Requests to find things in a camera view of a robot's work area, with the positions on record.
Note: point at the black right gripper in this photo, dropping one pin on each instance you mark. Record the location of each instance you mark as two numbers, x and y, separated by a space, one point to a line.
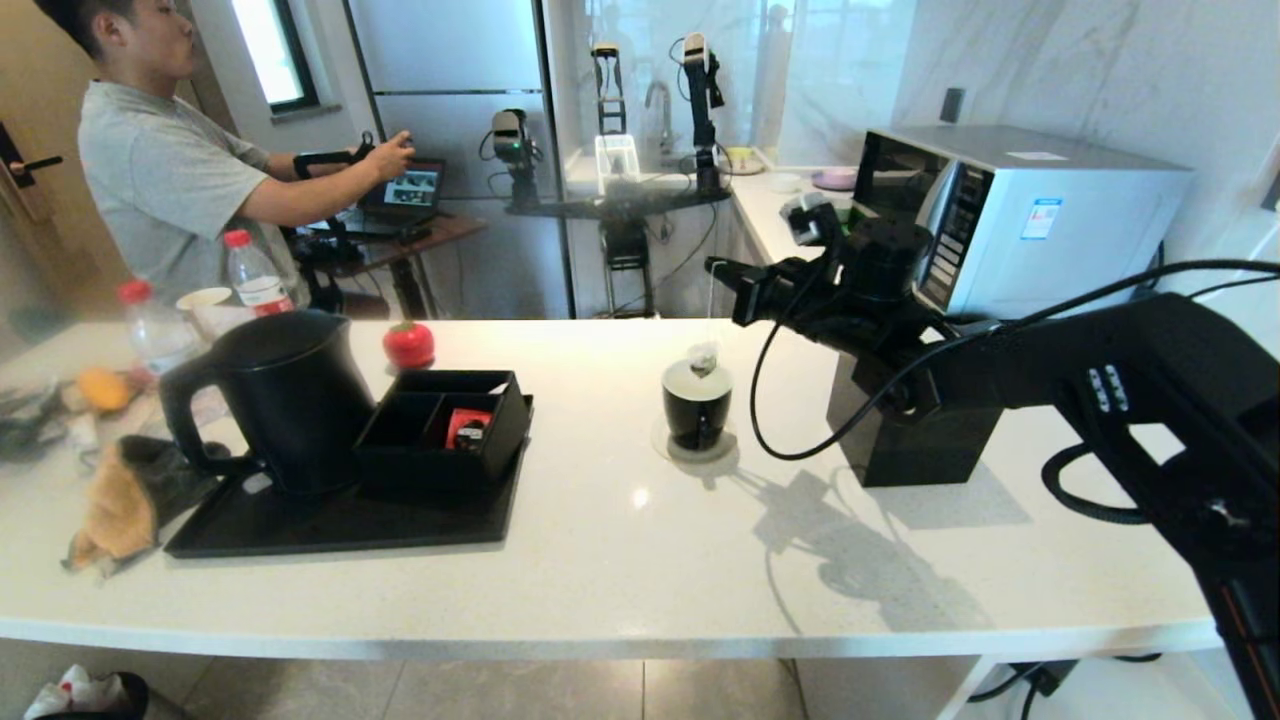
795 295

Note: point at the black electric kettle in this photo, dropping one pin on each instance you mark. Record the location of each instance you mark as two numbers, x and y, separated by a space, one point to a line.
290 400

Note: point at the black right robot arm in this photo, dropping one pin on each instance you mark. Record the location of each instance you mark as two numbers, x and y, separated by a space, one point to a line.
1100 370

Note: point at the small white bowl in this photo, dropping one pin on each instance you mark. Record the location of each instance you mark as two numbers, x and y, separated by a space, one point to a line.
785 182

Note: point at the round wooden board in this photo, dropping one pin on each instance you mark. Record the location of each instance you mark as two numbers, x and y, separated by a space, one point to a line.
752 168

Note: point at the small yellow bowl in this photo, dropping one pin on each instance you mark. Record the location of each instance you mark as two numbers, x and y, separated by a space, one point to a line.
740 155

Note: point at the purple plate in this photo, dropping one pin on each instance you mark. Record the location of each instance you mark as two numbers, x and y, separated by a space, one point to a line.
833 180

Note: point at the black cup white inside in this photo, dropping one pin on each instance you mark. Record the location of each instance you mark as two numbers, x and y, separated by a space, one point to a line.
697 415

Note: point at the round clear coaster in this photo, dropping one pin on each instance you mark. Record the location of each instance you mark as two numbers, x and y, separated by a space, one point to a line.
663 449

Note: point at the chrome faucet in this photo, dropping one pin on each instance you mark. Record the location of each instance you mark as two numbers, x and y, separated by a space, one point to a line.
662 100

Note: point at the black tissue box white lid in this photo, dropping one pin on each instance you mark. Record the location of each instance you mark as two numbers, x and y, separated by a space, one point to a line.
920 450

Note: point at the brown wooden desk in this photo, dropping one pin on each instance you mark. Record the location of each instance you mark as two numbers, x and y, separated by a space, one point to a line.
440 235

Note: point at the black compartment organizer box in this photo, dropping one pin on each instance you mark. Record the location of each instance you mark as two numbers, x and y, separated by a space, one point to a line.
495 455

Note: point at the red packet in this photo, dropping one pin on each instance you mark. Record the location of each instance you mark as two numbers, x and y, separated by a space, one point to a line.
468 425

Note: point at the black computer mouse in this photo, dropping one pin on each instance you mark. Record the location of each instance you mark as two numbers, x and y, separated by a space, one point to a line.
413 235

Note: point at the silver microwave oven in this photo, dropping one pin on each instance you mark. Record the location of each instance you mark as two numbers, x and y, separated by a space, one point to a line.
1050 200

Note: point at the red tomato shaped timer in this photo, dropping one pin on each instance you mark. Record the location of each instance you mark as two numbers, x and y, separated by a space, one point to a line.
408 345

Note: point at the black laptop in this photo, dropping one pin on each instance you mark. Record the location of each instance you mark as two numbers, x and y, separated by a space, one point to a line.
410 190

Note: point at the steel refrigerator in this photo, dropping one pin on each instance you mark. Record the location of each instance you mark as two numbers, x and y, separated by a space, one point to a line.
450 60

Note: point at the black serving tray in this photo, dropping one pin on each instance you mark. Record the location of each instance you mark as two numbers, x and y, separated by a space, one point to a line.
330 525

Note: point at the plastic water bottle red cap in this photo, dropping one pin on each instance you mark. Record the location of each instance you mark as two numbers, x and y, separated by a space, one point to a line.
150 330
256 283

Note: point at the window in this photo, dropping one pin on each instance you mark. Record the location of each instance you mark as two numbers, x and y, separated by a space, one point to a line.
265 50

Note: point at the white paper cup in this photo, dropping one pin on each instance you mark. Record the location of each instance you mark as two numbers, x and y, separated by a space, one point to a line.
205 303

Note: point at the person in grey t-shirt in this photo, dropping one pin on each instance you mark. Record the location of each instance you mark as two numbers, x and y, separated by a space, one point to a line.
160 180

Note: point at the brown black oven mitt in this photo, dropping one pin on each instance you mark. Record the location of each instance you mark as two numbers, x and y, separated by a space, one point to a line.
125 510

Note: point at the dark clutter pile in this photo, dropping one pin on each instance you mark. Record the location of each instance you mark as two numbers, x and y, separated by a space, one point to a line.
30 430

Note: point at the black trash bin with paper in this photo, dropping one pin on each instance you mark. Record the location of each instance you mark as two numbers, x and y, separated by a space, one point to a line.
125 695

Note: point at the black camera with green light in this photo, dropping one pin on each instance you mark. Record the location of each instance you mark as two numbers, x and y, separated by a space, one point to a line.
508 133

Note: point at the black wall socket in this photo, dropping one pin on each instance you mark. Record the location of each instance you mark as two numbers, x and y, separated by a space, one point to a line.
950 105

